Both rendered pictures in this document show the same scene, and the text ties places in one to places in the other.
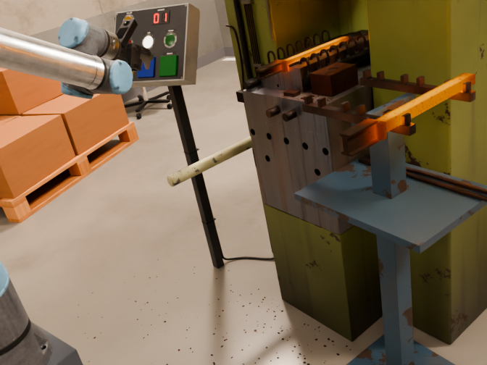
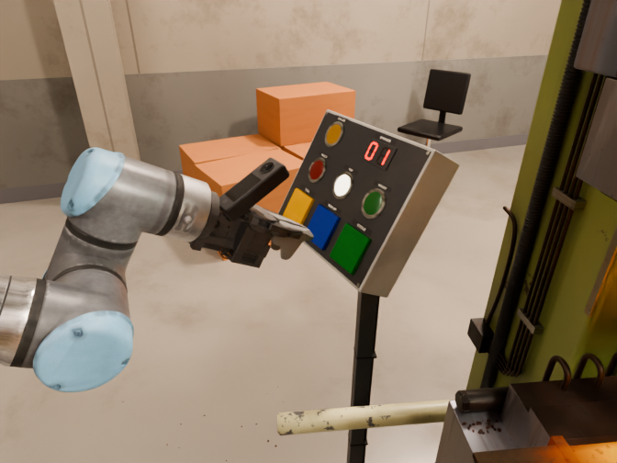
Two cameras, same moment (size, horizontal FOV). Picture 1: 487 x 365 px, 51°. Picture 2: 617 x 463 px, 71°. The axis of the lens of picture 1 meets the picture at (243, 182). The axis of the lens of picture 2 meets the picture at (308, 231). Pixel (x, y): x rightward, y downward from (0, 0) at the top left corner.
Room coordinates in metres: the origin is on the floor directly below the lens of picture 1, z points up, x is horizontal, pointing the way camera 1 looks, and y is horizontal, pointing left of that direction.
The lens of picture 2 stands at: (1.22, -0.09, 1.43)
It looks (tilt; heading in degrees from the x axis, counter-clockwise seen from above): 29 degrees down; 29
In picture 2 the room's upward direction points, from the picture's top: straight up
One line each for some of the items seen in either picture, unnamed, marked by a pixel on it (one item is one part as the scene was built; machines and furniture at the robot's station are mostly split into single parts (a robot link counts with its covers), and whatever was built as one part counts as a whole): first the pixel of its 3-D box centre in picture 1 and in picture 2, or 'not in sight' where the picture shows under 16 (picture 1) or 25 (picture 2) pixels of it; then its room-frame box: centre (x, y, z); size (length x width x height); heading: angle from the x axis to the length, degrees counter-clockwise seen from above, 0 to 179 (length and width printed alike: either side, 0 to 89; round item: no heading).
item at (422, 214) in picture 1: (390, 194); not in sight; (1.13, -0.36, 0.74); 0.40 x 0.30 x 0.02; 32
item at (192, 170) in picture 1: (216, 158); (378, 415); (1.86, 0.09, 0.62); 0.44 x 0.05 x 0.05; 124
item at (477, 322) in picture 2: (243, 96); (481, 334); (2.01, -0.07, 0.80); 0.06 x 0.03 x 0.04; 34
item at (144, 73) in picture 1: (147, 67); (322, 227); (1.93, 0.27, 1.01); 0.07 x 0.05 x 0.07; 59
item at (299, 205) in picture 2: not in sight; (299, 208); (1.98, 0.35, 1.01); 0.07 x 0.05 x 0.07; 59
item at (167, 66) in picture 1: (169, 66); (351, 248); (1.88, 0.18, 1.01); 0.07 x 0.05 x 0.07; 59
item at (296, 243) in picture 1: (356, 237); not in sight; (1.70, -0.40, 0.23); 0.56 x 0.38 x 0.47; 124
